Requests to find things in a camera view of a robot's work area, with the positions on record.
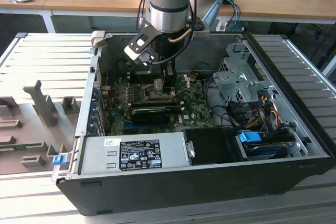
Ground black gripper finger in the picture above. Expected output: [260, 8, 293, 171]
[154, 56, 176, 95]

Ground metal socket cover frame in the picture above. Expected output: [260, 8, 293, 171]
[172, 74, 191, 96]

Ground black RAM slot bank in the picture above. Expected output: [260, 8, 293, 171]
[128, 70, 177, 83]
[130, 100, 185, 112]

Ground CPU socket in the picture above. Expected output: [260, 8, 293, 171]
[141, 84, 176, 103]

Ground green motherboard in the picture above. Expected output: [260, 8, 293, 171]
[101, 74, 218, 135]

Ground black graphics card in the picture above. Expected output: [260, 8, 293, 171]
[131, 107, 171, 125]

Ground pale grey slanted support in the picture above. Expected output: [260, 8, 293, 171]
[202, 0, 225, 31]

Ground metal drive cage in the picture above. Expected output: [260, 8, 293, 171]
[212, 42, 276, 104]

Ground black plastic shroud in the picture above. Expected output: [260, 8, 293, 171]
[183, 126, 249, 166]

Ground blue disk carrier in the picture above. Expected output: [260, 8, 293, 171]
[238, 131, 261, 145]

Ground silver power supply unit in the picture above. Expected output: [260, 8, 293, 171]
[80, 132, 190, 176]

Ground black open PC case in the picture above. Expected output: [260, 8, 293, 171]
[51, 31, 336, 217]

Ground blue case latch clip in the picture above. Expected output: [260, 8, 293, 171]
[52, 155, 66, 166]

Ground grey parts rack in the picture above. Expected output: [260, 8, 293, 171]
[0, 79, 82, 175]

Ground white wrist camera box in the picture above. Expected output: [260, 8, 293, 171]
[123, 28, 159, 65]

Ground beige case latch handle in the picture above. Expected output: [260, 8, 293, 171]
[91, 31, 106, 49]

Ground blue cable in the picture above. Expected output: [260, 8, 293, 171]
[223, 0, 242, 32]

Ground yellow and red wires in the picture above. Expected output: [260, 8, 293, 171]
[246, 103, 279, 130]

